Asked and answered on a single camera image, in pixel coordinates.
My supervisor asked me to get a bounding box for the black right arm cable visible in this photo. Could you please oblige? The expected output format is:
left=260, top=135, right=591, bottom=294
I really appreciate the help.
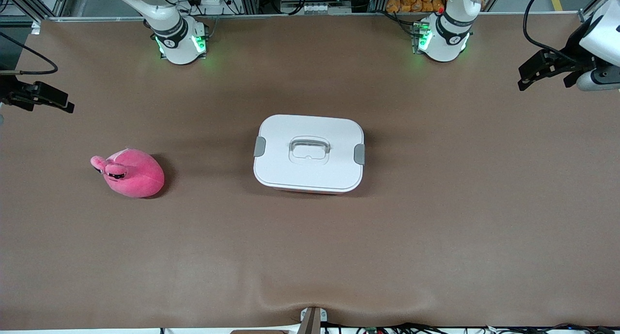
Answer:
left=0, top=31, right=59, bottom=76

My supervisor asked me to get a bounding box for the white terminal block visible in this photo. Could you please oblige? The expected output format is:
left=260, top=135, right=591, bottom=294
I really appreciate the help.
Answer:
left=303, top=2, right=340, bottom=14

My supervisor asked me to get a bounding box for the white box lid with handle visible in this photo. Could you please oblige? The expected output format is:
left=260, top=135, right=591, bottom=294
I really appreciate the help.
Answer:
left=253, top=114, right=365, bottom=194

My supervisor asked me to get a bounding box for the silver aluminium table rail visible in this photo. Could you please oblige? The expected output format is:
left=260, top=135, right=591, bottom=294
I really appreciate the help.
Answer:
left=48, top=12, right=582, bottom=23

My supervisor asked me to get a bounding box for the white power strip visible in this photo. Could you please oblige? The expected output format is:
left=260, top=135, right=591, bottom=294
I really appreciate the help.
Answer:
left=191, top=0, right=243, bottom=16

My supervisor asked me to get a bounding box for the pink translucent plastic box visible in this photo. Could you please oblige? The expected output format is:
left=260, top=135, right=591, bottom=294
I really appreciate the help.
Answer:
left=272, top=187, right=341, bottom=196

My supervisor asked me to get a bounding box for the pink plush toy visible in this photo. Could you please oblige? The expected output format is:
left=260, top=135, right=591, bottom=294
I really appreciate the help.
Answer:
left=90, top=148, right=165, bottom=199

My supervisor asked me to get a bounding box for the aluminium frame strut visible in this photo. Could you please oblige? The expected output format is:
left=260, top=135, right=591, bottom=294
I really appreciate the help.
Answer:
left=579, top=0, right=612, bottom=23
left=10, top=0, right=73, bottom=18

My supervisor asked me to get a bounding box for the brown table mat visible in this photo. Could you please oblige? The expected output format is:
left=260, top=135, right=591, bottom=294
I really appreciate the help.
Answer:
left=0, top=12, right=620, bottom=331

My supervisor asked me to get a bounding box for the metal table clamp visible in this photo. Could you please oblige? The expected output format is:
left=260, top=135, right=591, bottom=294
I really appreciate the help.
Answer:
left=299, top=306, right=328, bottom=334

